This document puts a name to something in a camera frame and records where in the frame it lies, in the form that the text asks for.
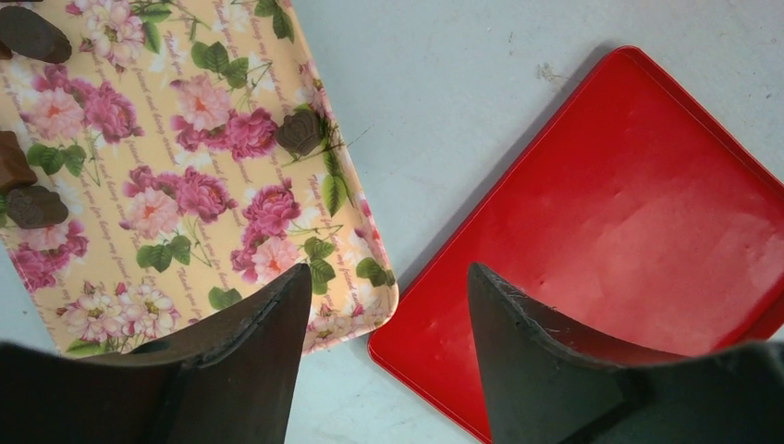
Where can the brown chocolate bar piece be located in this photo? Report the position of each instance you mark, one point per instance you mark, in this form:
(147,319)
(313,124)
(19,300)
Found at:
(15,170)

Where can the dark chocolate piece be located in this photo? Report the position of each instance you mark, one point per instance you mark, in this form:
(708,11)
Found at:
(26,33)
(301,132)
(35,207)

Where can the red box lid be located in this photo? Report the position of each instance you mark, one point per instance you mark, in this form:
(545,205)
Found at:
(633,212)

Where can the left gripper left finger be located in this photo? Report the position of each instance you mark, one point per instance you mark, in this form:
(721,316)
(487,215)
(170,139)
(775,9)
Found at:
(228,378)

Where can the floral tray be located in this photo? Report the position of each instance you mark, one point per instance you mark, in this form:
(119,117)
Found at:
(159,135)

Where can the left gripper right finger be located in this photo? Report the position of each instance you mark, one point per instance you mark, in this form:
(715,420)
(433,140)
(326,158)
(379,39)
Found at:
(548,378)

